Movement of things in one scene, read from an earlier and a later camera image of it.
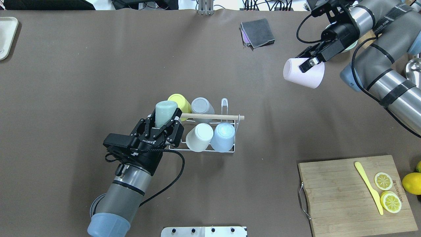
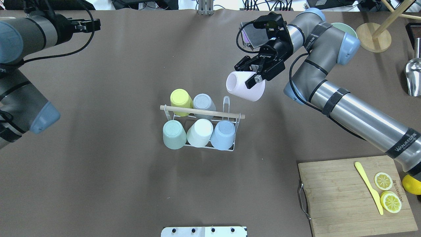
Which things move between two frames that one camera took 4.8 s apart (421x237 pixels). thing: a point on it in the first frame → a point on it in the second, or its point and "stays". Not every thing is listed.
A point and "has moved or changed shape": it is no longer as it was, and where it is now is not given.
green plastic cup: (164, 111) has moved or changed shape
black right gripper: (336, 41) → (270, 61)
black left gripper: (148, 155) → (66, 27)
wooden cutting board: (339, 202) stays
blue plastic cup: (223, 140) stays
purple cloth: (246, 38) stays
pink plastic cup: (311, 78) has moved or changed shape
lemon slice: (383, 181) stays
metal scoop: (413, 71) stays
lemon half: (390, 201) stays
